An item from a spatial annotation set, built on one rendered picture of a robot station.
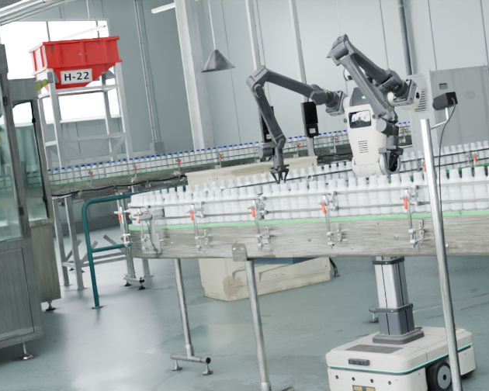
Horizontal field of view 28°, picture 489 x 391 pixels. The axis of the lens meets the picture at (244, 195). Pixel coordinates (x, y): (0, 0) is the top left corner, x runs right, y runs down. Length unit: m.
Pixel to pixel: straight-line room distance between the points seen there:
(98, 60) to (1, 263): 4.46
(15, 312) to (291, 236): 3.29
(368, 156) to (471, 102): 5.88
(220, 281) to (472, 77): 3.77
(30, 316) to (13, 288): 0.25
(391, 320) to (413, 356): 0.30
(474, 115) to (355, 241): 6.62
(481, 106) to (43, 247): 4.88
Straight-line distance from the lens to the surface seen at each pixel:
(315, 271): 9.15
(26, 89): 9.77
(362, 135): 5.02
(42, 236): 9.75
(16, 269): 7.40
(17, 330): 7.42
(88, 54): 11.28
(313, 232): 4.48
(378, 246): 4.25
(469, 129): 10.79
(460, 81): 10.76
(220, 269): 8.82
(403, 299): 5.14
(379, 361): 4.90
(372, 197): 4.26
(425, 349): 4.99
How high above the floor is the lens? 1.38
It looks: 3 degrees down
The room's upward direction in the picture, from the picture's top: 8 degrees counter-clockwise
